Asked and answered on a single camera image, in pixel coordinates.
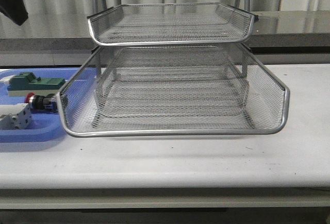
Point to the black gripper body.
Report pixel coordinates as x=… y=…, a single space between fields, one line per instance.
x=14 y=10

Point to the red emergency stop button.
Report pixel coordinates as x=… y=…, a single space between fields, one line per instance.
x=46 y=103

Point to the silver mesh tray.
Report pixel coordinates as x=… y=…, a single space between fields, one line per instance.
x=181 y=23
x=131 y=99
x=267 y=103

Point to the grey stone counter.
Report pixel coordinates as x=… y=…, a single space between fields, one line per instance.
x=70 y=31

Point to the green terminal block module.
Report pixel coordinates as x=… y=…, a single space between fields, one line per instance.
x=26 y=82

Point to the blue plastic tray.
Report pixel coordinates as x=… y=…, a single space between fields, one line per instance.
x=45 y=125

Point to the silver mesh bottom tray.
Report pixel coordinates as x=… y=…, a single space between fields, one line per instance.
x=131 y=99

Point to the silver mesh top tray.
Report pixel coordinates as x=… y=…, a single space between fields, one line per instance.
x=181 y=23

